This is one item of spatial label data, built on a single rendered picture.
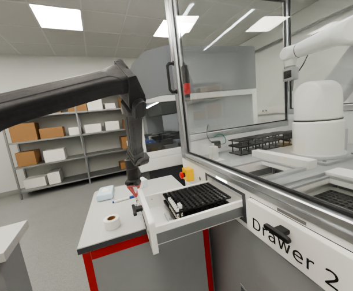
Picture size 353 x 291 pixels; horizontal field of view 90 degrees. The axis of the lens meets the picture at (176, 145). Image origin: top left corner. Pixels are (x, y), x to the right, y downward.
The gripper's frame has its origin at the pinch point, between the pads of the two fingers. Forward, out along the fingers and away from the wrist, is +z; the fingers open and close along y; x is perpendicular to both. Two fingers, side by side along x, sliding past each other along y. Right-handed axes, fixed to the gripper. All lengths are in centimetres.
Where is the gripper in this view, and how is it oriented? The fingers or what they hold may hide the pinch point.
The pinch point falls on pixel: (135, 194)
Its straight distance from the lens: 99.2
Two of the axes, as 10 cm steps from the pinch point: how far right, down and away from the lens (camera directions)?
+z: 1.1, 9.8, 1.5
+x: -9.9, 1.2, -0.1
